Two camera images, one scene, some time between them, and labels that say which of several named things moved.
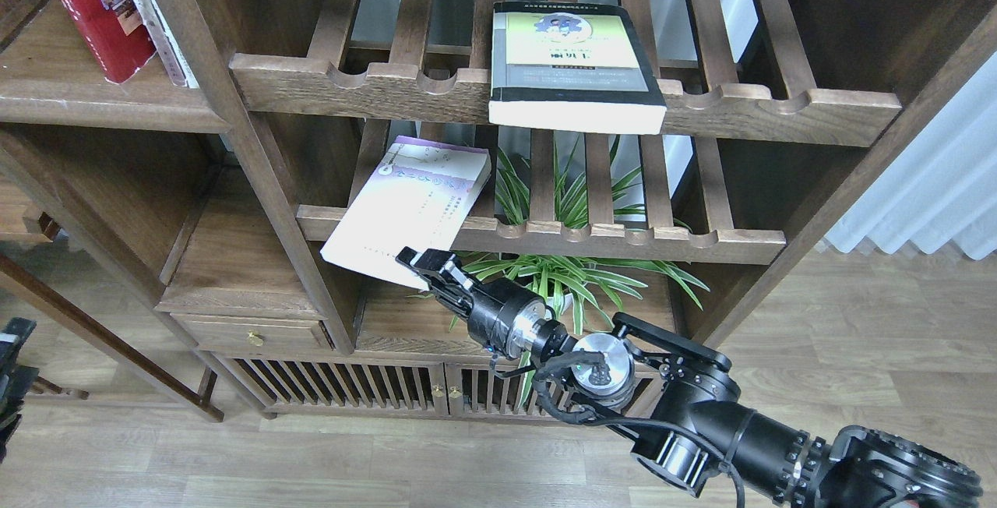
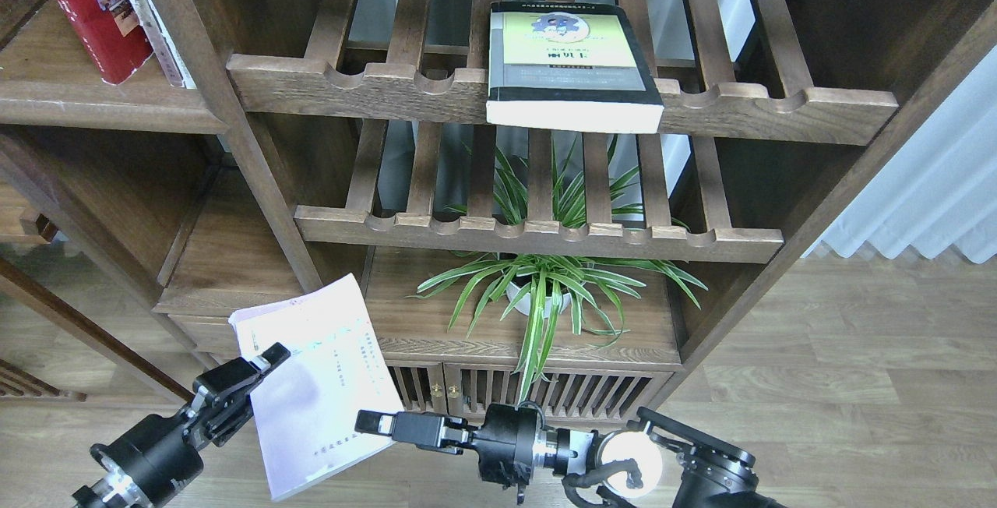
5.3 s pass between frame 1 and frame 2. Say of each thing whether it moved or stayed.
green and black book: stayed
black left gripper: moved
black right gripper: moved
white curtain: stayed
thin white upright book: stayed
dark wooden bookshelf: stayed
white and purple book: moved
